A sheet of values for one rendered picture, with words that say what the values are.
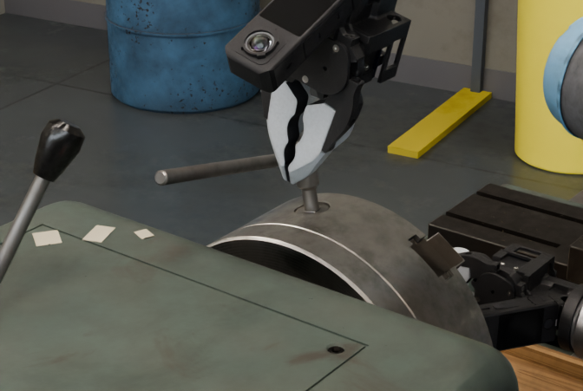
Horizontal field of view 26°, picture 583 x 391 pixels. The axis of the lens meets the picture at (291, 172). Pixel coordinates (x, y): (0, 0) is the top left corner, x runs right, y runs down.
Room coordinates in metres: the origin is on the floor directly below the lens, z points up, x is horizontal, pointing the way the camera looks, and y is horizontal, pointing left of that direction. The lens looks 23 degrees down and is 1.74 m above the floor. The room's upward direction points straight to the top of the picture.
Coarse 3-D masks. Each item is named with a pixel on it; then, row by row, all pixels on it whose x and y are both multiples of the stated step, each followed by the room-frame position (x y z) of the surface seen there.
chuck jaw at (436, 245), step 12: (432, 240) 1.09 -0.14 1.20; (444, 240) 1.10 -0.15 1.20; (420, 252) 1.05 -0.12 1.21; (432, 252) 1.05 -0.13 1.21; (444, 252) 1.08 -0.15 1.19; (456, 252) 1.09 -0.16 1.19; (432, 264) 1.04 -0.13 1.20; (444, 264) 1.05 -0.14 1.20; (456, 264) 1.07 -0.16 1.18; (444, 276) 1.03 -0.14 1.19
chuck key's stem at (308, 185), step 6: (300, 138) 1.08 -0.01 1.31; (312, 174) 1.08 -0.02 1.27; (306, 180) 1.08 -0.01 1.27; (312, 180) 1.08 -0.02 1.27; (318, 180) 1.09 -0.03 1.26; (300, 186) 1.08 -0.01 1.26; (306, 186) 1.08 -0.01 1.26; (312, 186) 1.08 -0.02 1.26; (306, 192) 1.08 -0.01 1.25; (312, 192) 1.08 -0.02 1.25; (306, 198) 1.08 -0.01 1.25; (312, 198) 1.08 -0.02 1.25; (306, 204) 1.08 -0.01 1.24; (312, 204) 1.08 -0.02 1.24; (306, 210) 1.08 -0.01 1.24; (312, 210) 1.08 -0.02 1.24
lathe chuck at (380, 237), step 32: (256, 224) 1.07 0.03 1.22; (288, 224) 1.05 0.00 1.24; (320, 224) 1.05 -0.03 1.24; (352, 224) 1.05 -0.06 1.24; (384, 224) 1.06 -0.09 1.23; (384, 256) 1.01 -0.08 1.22; (416, 256) 1.03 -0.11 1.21; (416, 288) 0.99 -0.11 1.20; (448, 288) 1.02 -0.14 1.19; (448, 320) 0.99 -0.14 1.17; (480, 320) 1.02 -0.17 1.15
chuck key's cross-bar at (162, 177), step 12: (264, 156) 1.03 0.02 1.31; (180, 168) 0.91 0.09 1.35; (192, 168) 0.92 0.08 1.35; (204, 168) 0.94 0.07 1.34; (216, 168) 0.95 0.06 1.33; (228, 168) 0.97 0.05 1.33; (240, 168) 0.98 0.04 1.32; (252, 168) 1.00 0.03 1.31; (264, 168) 1.02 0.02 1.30; (156, 180) 0.89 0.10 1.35; (168, 180) 0.89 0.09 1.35; (180, 180) 0.91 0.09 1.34
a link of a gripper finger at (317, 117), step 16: (320, 112) 0.93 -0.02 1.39; (304, 128) 0.94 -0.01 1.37; (320, 128) 0.93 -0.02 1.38; (352, 128) 0.98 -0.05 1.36; (304, 144) 0.94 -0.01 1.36; (320, 144) 0.93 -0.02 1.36; (336, 144) 0.96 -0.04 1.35; (304, 160) 0.94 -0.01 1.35; (320, 160) 0.94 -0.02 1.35; (288, 176) 0.96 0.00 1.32; (304, 176) 0.95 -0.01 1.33
